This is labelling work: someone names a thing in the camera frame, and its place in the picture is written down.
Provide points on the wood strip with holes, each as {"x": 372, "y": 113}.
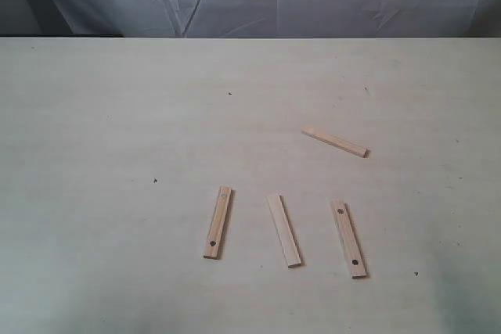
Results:
{"x": 216, "y": 232}
{"x": 349, "y": 242}

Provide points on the plain pale wood strip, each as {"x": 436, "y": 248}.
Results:
{"x": 285, "y": 234}

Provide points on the plain wood strip far right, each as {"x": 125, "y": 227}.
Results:
{"x": 335, "y": 141}

